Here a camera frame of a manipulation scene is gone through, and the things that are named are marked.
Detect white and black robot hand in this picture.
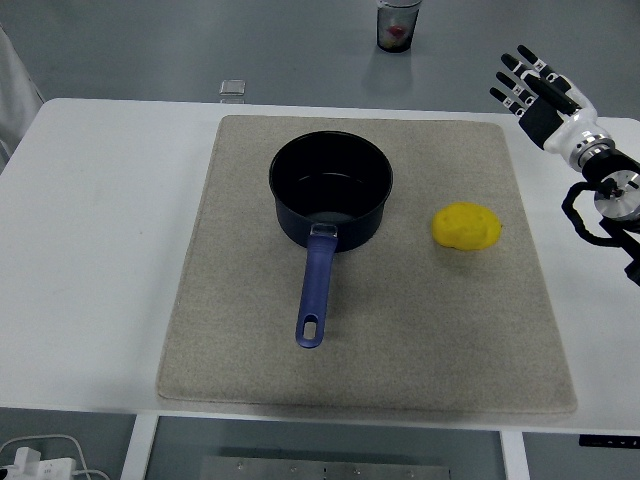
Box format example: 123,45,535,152
489,44,613,169

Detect yellow potato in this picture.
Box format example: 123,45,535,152
431,201,504,251

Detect beige table mat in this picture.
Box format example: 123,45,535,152
156,114,579,415

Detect black table control panel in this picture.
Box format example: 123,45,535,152
579,435,640,448

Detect grey metal plate with screws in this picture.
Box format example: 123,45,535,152
200,455,454,480

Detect white power strip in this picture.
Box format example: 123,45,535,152
0,447,76,480

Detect blue pot with handle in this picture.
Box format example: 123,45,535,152
268,130,395,350

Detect white table leg frame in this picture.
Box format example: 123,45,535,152
120,413,530,480

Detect white power cable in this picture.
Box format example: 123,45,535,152
0,433,109,480

